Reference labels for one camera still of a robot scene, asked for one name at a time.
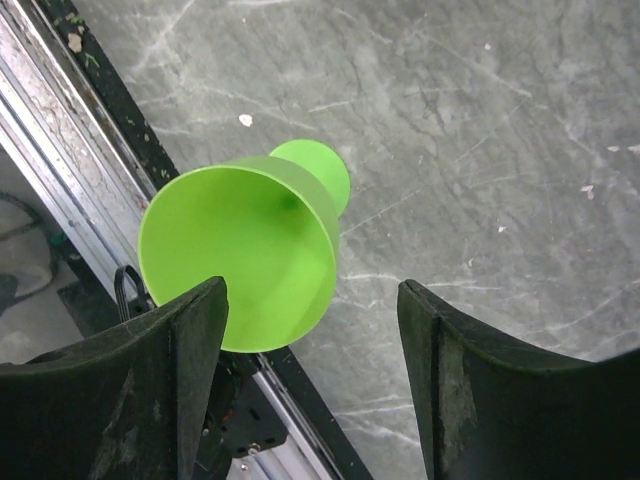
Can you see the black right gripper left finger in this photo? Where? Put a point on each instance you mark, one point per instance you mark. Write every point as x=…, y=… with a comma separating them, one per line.
x=127, y=403

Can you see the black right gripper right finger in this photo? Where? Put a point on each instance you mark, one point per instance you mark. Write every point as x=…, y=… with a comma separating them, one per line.
x=491, y=406

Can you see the green wine glass front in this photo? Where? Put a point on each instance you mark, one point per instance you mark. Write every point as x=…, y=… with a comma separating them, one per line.
x=268, y=225

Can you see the aluminium mounting rail frame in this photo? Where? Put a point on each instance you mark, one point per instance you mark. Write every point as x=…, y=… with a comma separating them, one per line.
x=74, y=130

